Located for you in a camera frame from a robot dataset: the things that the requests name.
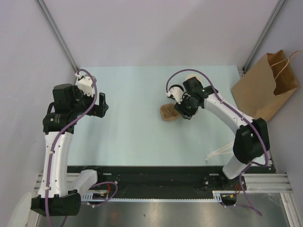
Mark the brown paper bag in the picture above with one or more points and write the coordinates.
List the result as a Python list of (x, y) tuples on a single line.
[(264, 89)]

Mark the aluminium corner post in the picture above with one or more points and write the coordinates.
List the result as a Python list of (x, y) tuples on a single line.
[(265, 32), (56, 32)]

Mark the black plastic cup lid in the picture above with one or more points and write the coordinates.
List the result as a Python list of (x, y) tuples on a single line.
[(176, 85)]

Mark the white round object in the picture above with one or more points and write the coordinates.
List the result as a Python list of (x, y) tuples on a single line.
[(21, 212)]

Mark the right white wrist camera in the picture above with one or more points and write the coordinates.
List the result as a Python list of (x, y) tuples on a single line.
[(175, 94)]

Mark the left aluminium corner post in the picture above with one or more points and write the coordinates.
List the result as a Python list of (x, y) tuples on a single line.
[(56, 32)]

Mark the right aluminium corner post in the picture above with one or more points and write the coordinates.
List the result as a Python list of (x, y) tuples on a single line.
[(265, 32)]

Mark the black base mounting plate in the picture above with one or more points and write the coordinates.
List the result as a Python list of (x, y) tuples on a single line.
[(162, 182)]

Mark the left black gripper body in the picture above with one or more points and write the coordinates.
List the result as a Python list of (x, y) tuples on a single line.
[(96, 110)]

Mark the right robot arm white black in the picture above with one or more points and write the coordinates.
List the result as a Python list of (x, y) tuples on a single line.
[(251, 135)]

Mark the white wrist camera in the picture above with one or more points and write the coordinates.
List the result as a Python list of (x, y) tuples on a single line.
[(86, 84), (175, 94)]

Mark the aluminium frame rail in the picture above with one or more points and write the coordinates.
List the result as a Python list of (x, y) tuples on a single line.
[(267, 182)]

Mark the brown paper cup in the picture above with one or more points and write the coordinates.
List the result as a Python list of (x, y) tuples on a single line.
[(193, 76)]

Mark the brown pulp cup carrier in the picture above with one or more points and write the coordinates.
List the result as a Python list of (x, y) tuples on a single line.
[(168, 112)]

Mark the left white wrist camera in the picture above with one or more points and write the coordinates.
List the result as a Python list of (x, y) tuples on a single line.
[(86, 84)]

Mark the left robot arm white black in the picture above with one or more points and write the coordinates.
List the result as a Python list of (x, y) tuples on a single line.
[(55, 196)]

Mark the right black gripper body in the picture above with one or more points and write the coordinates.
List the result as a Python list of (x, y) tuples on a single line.
[(187, 107)]

